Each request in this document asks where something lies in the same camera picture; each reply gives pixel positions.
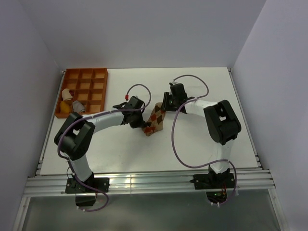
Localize black box under rail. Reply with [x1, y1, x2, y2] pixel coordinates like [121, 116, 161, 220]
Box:
[75, 195, 97, 207]

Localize grey sock red stripes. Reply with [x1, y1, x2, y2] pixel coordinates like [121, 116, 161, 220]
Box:
[72, 101, 86, 113]

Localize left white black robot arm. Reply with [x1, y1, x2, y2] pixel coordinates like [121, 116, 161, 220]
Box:
[54, 96, 145, 192]

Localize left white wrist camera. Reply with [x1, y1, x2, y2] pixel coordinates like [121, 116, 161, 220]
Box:
[125, 94, 133, 101]

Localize orange compartment tray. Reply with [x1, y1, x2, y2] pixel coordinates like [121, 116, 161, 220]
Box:
[54, 68, 108, 118]

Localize aluminium frame rail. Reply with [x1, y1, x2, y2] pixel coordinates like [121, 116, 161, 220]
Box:
[23, 168, 276, 197]

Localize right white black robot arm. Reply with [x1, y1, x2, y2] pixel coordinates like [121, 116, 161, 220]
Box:
[162, 82, 242, 188]

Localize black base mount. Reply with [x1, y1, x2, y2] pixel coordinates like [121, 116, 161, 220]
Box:
[190, 173, 236, 190]
[65, 178, 110, 194]

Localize tan argyle sock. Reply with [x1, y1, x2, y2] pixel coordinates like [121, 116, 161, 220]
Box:
[142, 102, 166, 137]

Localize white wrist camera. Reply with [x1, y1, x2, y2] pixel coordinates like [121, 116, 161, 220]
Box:
[125, 94, 133, 101]
[169, 80, 178, 86]

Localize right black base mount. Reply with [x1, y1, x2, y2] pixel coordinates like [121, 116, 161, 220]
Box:
[190, 173, 236, 190]

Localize rolled yellow sock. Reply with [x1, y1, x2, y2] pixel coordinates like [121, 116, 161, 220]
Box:
[60, 101, 71, 114]

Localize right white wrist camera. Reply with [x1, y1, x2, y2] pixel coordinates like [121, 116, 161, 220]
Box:
[169, 80, 178, 86]

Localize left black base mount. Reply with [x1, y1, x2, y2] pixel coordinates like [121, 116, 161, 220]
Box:
[65, 178, 110, 194]

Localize rolled beige sock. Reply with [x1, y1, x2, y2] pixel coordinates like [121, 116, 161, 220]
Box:
[61, 89, 73, 101]

